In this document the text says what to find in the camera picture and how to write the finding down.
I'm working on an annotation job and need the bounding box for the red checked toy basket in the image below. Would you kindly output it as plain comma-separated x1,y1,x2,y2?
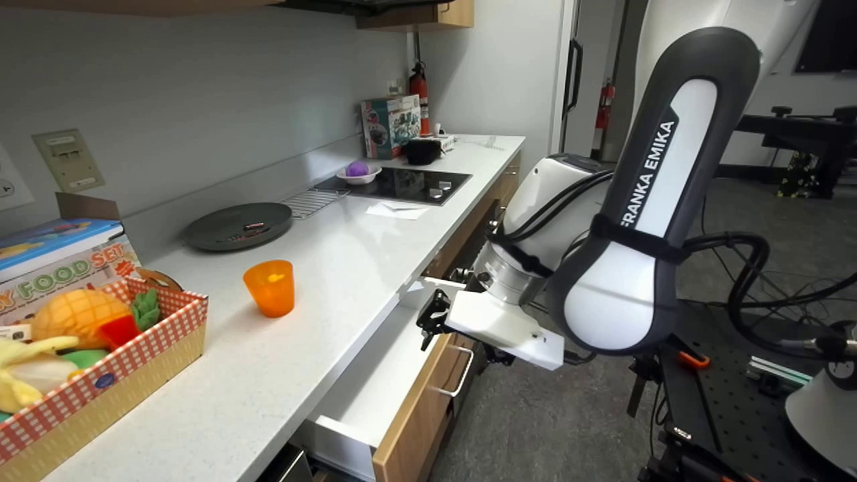
0,274,214,482

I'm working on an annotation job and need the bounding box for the black round stove plate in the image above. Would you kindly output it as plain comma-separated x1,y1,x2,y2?
176,202,297,257

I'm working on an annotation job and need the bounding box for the small white plate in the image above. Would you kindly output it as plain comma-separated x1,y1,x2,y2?
336,166,385,190

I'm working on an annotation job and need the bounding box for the orange clamp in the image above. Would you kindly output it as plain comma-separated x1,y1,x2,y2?
672,348,715,376

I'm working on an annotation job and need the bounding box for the white wall outlet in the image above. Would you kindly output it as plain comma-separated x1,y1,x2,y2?
0,146,38,214

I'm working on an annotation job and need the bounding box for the light green toy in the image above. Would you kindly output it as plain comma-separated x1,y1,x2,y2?
59,348,109,376

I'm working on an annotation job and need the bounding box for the beige wall sign plate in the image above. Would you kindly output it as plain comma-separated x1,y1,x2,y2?
29,127,107,196

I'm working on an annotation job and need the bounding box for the yellow banana toy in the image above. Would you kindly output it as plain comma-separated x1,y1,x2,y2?
0,332,83,373

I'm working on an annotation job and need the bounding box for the teal and white tool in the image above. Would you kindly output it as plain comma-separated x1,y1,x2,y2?
746,353,818,388

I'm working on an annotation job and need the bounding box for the wooden upper cabinet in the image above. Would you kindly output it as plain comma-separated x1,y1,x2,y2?
273,0,476,33

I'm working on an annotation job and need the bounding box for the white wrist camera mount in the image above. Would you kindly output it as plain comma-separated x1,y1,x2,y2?
442,286,569,373

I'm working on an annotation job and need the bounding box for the black monitor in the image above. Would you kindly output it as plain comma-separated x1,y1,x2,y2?
794,0,857,77

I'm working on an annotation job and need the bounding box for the grey door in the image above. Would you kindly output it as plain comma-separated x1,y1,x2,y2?
601,0,654,166

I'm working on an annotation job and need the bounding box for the red toy vegetable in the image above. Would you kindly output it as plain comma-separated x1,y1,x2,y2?
95,314,144,353

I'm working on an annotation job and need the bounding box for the stainless dishwasher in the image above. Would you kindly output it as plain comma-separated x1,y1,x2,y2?
255,441,317,482

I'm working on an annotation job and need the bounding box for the black desk with equipment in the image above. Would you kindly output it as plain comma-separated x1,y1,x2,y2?
735,103,857,202

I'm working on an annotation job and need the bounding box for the black glass cooktop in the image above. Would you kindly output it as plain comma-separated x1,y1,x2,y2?
310,166,474,208

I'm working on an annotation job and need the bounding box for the black cable bundle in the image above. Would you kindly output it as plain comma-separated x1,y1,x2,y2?
675,230,857,360

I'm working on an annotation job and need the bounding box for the blue toy food box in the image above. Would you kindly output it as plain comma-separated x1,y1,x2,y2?
0,218,144,326

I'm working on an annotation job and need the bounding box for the white refrigerator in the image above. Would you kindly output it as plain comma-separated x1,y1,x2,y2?
417,0,586,218

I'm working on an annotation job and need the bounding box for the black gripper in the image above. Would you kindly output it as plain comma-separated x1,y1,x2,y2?
412,262,494,353

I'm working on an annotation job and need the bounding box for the black built-in oven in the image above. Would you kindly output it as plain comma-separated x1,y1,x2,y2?
442,202,510,278

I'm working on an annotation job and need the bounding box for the orange plastic cup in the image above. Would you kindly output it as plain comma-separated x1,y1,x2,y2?
241,257,297,321

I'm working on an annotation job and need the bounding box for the wooden front white drawer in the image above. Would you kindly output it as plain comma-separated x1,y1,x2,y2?
294,274,482,482

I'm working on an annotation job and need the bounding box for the yellow pineapple toy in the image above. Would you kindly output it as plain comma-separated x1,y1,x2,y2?
29,286,134,350

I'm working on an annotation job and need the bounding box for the wooden panel above oven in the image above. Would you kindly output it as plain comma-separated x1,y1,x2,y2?
427,156,523,278

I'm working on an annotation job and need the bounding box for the silver drawer handle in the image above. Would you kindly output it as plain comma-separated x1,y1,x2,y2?
427,340,480,401

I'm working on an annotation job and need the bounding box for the small black box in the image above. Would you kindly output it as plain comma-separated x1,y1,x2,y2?
405,136,444,170

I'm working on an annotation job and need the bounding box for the white dome-shaped object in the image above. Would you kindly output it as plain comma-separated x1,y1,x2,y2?
782,368,857,482

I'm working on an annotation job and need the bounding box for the yellow corn toy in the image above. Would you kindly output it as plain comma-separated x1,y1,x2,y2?
0,368,47,416

